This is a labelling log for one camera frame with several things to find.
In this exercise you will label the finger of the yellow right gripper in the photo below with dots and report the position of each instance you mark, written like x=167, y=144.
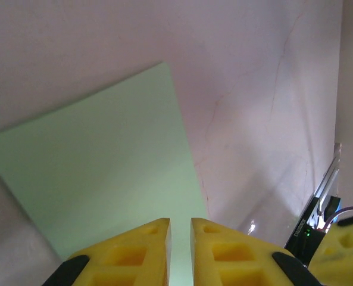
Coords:
x=343, y=253

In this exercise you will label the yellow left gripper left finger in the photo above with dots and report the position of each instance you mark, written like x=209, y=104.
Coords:
x=152, y=238

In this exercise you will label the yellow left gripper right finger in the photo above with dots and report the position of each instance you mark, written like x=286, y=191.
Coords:
x=253, y=256

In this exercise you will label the green paper sheet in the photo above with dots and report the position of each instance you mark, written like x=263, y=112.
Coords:
x=104, y=149

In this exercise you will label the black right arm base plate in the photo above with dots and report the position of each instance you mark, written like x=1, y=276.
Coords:
x=301, y=232

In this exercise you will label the aluminium front rail frame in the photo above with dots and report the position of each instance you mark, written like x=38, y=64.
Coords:
x=328, y=181

